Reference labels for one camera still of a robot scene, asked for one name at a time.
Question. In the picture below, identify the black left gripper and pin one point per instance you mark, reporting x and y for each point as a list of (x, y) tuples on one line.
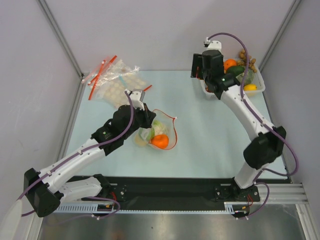
[(148, 116)]

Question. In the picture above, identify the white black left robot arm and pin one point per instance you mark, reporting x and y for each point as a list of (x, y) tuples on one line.
[(48, 188)]

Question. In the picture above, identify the white cable duct right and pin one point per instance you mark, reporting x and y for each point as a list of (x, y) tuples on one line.
[(238, 207)]

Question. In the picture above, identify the white cauliflower with leaves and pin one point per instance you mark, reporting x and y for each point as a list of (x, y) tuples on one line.
[(159, 128)]

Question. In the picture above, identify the clear zip top bag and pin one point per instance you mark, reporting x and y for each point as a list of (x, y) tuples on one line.
[(169, 121)]

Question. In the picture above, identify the white plastic fruit basket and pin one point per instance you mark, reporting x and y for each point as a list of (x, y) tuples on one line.
[(258, 81)]

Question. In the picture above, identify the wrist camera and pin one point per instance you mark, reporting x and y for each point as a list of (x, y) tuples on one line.
[(136, 97), (212, 45)]

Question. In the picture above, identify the brown longan bunch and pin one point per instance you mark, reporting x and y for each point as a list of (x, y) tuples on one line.
[(244, 59)]

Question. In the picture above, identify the white cable duct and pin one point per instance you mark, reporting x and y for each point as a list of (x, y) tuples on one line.
[(238, 207), (87, 208)]

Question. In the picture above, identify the aluminium frame post right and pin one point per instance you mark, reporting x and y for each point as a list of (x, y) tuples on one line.
[(280, 32)]

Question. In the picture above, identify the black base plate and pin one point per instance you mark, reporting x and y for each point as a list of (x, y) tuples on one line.
[(177, 194)]

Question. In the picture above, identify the dark green avocado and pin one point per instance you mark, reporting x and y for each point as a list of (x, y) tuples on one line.
[(236, 70)]

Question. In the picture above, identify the orange tangerine back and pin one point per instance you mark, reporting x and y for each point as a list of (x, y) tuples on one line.
[(229, 63)]

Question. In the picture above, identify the yellow pear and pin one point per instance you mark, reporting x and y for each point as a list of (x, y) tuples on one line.
[(139, 141)]

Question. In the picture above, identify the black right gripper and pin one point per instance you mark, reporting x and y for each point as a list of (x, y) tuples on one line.
[(196, 66)]

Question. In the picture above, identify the dark red fruit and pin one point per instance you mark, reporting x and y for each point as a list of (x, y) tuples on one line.
[(207, 89)]

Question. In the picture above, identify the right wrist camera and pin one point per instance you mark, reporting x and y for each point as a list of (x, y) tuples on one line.
[(212, 45)]

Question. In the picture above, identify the aluminium frame post left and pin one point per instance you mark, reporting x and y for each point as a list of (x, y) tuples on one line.
[(52, 22)]

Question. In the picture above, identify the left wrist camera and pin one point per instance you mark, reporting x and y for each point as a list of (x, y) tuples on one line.
[(136, 97)]

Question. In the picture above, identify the white cable duct left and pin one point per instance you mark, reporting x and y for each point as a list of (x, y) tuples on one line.
[(87, 208)]

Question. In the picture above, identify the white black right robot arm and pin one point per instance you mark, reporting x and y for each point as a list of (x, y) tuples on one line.
[(266, 140)]

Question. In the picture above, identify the light green guava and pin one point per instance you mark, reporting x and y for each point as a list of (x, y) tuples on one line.
[(146, 133)]

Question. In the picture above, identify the aluminium frame post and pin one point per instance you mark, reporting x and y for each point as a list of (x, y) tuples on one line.
[(52, 22), (280, 32)]

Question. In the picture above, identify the orange tangerine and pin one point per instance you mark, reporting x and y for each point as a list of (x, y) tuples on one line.
[(229, 63), (160, 141)]

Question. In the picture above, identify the green netted melon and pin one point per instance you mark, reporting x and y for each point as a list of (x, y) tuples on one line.
[(249, 77)]

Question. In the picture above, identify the yellow lemon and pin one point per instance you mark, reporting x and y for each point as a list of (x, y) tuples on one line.
[(250, 87)]

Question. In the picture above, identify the pile of zip bags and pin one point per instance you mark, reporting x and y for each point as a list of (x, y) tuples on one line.
[(109, 80)]

